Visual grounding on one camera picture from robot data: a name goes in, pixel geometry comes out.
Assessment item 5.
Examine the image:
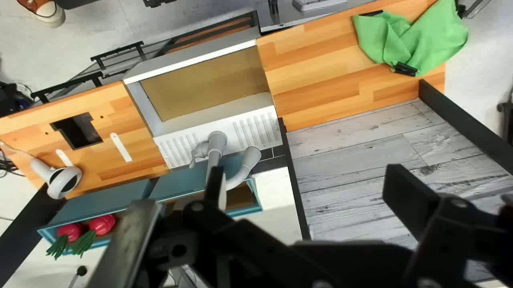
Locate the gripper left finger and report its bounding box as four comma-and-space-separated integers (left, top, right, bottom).
84, 198, 164, 288

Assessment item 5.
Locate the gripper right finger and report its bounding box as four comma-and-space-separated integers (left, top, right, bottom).
381, 163, 513, 273

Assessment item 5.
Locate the green cloth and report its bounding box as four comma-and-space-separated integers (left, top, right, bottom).
350, 0, 471, 78

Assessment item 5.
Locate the red toy radish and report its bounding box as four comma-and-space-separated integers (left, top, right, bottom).
70, 213, 118, 257
46, 222, 84, 261

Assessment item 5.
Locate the teal planter box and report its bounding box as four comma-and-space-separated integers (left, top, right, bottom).
148, 150, 264, 221
36, 177, 156, 261

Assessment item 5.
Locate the grey wood backsplash panel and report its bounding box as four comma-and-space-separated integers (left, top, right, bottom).
285, 97, 513, 253

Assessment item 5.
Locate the long white flat strip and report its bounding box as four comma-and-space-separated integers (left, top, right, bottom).
108, 131, 134, 165

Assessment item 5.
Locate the short white flat strip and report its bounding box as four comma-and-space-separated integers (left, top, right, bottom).
54, 147, 75, 168

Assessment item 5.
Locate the wooden counter slab with cutout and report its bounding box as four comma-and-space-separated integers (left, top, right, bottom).
0, 78, 169, 198

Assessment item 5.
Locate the grey faucet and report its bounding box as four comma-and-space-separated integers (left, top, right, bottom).
188, 129, 262, 193

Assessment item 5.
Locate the white sink basin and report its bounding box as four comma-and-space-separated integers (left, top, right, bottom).
121, 37, 283, 171

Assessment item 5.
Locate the red white sneaker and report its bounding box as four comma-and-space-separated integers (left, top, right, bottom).
15, 0, 67, 29

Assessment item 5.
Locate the black frame post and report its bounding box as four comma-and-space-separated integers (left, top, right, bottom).
416, 78, 513, 176
0, 182, 55, 285
275, 117, 312, 241

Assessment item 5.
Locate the black metal stand frame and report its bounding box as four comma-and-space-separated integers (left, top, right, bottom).
30, 70, 103, 104
87, 40, 148, 73

